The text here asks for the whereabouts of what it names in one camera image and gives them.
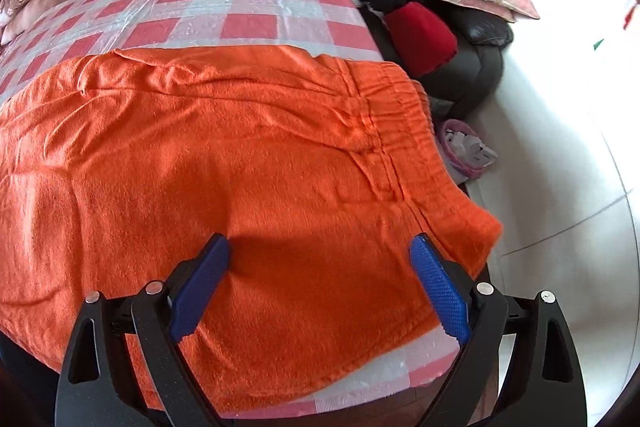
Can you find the pink basket with items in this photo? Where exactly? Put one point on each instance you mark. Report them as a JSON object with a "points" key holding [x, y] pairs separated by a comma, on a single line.
{"points": [[465, 155]]}

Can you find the orange fleece pants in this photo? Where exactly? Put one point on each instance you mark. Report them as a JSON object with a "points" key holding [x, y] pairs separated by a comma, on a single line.
{"points": [[225, 206]]}

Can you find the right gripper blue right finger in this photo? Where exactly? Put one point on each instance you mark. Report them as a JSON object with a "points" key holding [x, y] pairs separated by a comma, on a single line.
{"points": [[446, 285]]}

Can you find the red white checkered bedsheet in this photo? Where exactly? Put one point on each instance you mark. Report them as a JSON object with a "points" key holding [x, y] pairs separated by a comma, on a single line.
{"points": [[200, 6]]}

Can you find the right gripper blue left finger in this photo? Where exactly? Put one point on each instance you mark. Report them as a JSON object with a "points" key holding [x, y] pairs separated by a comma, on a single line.
{"points": [[193, 283]]}

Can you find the black leather sofa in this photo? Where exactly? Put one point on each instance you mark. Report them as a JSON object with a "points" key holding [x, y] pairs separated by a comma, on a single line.
{"points": [[463, 84]]}

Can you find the red cushion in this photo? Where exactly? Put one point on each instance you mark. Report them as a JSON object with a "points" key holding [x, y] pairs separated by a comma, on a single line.
{"points": [[423, 41]]}

